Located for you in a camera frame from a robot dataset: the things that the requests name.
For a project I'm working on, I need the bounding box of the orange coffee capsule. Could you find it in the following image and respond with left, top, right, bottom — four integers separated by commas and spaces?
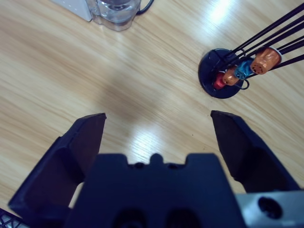
223, 67, 240, 86

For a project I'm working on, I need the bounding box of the black power cable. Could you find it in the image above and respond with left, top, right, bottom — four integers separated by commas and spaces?
137, 0, 155, 15

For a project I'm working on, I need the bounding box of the blue coffee capsule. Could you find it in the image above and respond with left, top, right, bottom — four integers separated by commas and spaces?
235, 59, 256, 80

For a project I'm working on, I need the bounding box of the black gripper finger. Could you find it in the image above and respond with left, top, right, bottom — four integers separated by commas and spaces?
8, 113, 107, 228
210, 110, 302, 194

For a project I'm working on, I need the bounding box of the copper coffee capsule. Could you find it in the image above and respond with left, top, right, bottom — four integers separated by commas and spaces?
250, 47, 282, 75

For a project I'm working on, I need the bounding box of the white capsule coffee machine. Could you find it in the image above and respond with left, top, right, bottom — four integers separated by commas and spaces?
48, 0, 93, 22

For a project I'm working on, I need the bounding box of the red coffee capsule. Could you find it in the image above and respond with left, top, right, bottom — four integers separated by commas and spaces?
212, 72, 226, 90

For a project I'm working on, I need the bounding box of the black wire capsule holder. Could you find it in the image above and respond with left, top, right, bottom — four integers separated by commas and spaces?
198, 3, 304, 98

